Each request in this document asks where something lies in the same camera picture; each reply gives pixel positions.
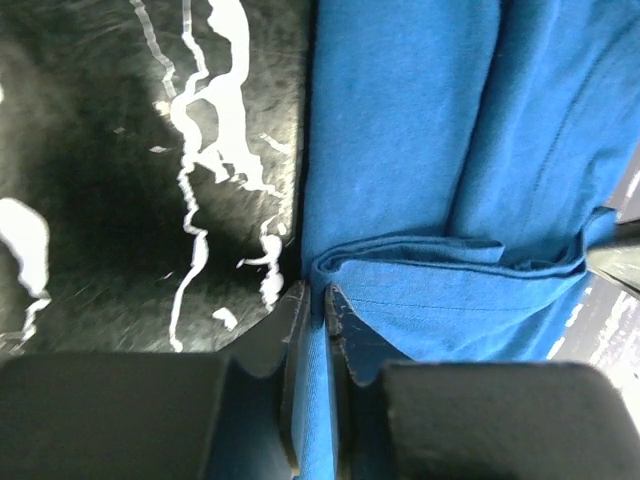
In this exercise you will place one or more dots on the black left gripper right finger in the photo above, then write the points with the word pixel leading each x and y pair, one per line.
pixel 400 419

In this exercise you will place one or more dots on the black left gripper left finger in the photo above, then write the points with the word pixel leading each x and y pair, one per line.
pixel 232 414

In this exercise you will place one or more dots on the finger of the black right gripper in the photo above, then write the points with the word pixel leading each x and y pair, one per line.
pixel 618 261

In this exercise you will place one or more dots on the blue printed t shirt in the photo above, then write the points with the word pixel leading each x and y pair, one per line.
pixel 461 157

